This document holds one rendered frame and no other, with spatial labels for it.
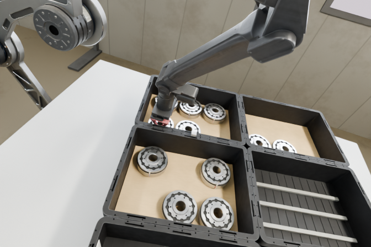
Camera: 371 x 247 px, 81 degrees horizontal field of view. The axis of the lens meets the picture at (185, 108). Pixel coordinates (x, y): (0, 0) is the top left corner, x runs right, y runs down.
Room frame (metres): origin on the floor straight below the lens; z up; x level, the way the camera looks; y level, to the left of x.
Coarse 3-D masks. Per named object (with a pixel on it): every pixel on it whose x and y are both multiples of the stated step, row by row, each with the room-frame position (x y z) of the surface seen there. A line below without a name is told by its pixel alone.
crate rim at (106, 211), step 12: (132, 132) 0.44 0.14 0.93; (168, 132) 0.48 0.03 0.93; (228, 144) 0.50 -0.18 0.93; (120, 168) 0.31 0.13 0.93; (108, 192) 0.23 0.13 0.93; (252, 192) 0.35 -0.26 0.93; (108, 204) 0.21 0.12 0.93; (252, 204) 0.31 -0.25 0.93; (120, 216) 0.19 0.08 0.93; (144, 216) 0.20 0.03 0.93; (252, 216) 0.28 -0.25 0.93; (180, 228) 0.20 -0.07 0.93; (192, 228) 0.21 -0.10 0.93; (204, 228) 0.21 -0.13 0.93; (216, 228) 0.22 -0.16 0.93; (252, 228) 0.25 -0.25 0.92; (252, 240) 0.22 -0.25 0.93
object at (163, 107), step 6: (156, 102) 0.57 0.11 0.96; (162, 102) 0.54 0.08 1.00; (168, 102) 0.54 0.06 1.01; (174, 102) 0.60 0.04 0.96; (156, 108) 0.54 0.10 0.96; (162, 108) 0.54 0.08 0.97; (168, 108) 0.55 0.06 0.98; (156, 114) 0.52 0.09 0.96; (162, 114) 0.52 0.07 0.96; (168, 114) 0.53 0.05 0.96
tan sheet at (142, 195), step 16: (176, 160) 0.45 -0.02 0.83; (192, 160) 0.47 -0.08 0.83; (128, 176) 0.34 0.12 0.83; (144, 176) 0.36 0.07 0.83; (160, 176) 0.37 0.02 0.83; (176, 176) 0.39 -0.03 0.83; (192, 176) 0.40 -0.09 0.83; (128, 192) 0.29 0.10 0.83; (144, 192) 0.31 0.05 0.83; (160, 192) 0.32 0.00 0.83; (192, 192) 0.35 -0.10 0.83; (208, 192) 0.36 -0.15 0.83; (224, 192) 0.38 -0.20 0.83; (128, 208) 0.25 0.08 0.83; (144, 208) 0.26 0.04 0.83; (160, 208) 0.27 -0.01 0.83
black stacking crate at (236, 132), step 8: (152, 88) 0.76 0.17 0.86; (200, 88) 0.78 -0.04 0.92; (200, 96) 0.79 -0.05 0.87; (208, 96) 0.79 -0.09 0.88; (216, 96) 0.79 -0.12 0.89; (224, 96) 0.79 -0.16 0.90; (232, 96) 0.80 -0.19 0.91; (224, 104) 0.80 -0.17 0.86; (232, 104) 0.78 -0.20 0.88; (144, 112) 0.60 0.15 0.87; (232, 112) 0.74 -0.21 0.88; (232, 120) 0.70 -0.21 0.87; (232, 128) 0.65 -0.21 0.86; (232, 136) 0.62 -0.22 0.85; (240, 136) 0.56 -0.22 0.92
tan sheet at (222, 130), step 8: (152, 96) 0.75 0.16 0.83; (152, 104) 0.70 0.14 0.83; (176, 112) 0.69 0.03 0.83; (144, 120) 0.59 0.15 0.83; (176, 120) 0.64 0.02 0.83; (192, 120) 0.67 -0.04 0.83; (200, 120) 0.68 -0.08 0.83; (224, 120) 0.72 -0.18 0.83; (200, 128) 0.63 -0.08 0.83; (208, 128) 0.64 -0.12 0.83; (216, 128) 0.66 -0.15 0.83; (224, 128) 0.67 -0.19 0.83; (216, 136) 0.61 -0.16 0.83; (224, 136) 0.63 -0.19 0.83
